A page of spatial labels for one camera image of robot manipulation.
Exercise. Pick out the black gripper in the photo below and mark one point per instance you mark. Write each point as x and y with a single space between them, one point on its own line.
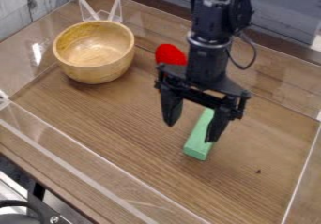
203 82

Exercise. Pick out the green rectangular block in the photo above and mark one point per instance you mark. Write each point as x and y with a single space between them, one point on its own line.
197 148

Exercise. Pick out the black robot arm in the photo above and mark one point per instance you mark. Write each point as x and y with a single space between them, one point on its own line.
220 19

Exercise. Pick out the light brown wooden bowl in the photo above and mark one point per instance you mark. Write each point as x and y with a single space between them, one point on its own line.
94 51

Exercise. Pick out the red felt strawberry toy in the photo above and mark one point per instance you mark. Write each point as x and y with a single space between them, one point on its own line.
169 54

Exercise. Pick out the grey blue sofa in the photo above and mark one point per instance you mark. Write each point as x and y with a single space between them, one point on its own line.
294 19

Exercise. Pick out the black metal table bracket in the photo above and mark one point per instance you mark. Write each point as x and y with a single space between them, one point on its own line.
49 215

